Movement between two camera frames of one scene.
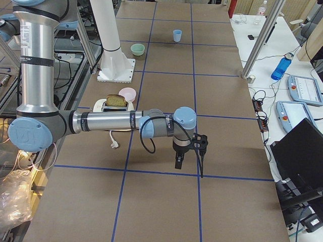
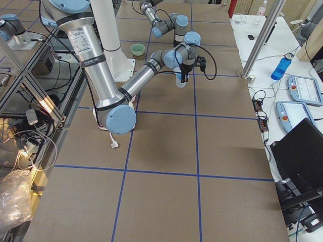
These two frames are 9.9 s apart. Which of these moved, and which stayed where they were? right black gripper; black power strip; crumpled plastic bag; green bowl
Moved: right black gripper
Stayed: black power strip; crumpled plastic bag; green bowl
